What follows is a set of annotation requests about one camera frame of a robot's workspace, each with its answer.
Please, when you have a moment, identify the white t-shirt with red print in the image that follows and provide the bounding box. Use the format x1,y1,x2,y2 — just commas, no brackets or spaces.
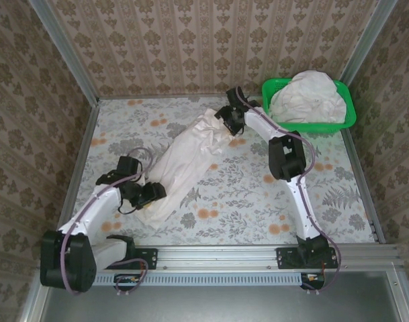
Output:
136,107,237,231

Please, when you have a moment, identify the green plastic basket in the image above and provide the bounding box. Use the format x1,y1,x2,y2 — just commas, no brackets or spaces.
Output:
261,77,357,133

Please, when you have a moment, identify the white t-shirt pile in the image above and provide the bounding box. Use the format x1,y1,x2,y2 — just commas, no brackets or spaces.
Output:
269,69,348,125

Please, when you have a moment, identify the small black controller board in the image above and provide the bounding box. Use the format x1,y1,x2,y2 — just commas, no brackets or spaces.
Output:
300,272,326,290
113,273,140,290

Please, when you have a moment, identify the grey metal panel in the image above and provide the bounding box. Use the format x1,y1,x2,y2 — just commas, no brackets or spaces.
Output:
39,271,398,322

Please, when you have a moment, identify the aluminium crossbeam rail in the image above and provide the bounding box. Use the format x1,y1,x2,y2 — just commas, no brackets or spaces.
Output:
39,244,402,271

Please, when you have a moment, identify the grey slotted cable duct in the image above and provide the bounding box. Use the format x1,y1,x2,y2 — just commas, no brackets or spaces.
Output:
51,272,302,286

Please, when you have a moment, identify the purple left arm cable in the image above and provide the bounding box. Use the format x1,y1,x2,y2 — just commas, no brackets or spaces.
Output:
58,147,154,298

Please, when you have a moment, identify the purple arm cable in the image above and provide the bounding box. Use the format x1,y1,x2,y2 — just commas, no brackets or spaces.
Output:
234,86,343,296
58,147,154,298

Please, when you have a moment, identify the aluminium corner frame post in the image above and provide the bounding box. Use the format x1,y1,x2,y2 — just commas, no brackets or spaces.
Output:
340,0,398,85
32,0,101,107

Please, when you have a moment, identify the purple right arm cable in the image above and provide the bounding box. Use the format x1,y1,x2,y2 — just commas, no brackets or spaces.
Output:
234,86,343,296

